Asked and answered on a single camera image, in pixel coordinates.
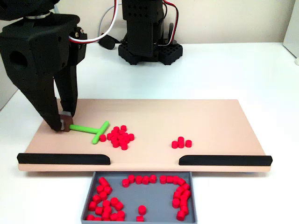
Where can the green T-shaped sweeping tool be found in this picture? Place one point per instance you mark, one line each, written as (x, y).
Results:
(81, 128)

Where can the red cylindrical granule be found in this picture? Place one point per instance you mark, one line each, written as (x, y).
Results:
(140, 218)
(187, 193)
(97, 219)
(116, 128)
(181, 145)
(176, 195)
(145, 180)
(105, 216)
(107, 210)
(109, 136)
(106, 203)
(183, 203)
(175, 203)
(116, 135)
(120, 138)
(102, 180)
(121, 142)
(125, 134)
(125, 183)
(113, 217)
(184, 209)
(106, 184)
(131, 137)
(103, 195)
(163, 179)
(96, 198)
(120, 219)
(102, 137)
(180, 215)
(115, 144)
(186, 186)
(183, 198)
(100, 189)
(114, 140)
(121, 214)
(175, 180)
(121, 132)
(153, 178)
(188, 143)
(92, 205)
(180, 190)
(119, 205)
(131, 179)
(126, 140)
(114, 201)
(90, 217)
(99, 210)
(123, 128)
(114, 132)
(139, 179)
(108, 190)
(169, 179)
(174, 144)
(142, 209)
(180, 139)
(181, 182)
(124, 146)

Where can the black table clamp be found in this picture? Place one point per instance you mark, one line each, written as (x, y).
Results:
(108, 42)

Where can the beige flat board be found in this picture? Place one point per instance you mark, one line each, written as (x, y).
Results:
(198, 121)

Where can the grey plastic tray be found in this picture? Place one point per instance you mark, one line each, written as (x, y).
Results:
(154, 200)

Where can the white box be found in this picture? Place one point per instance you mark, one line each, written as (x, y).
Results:
(292, 25)

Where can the black edge rail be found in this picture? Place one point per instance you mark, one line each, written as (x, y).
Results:
(63, 159)
(224, 160)

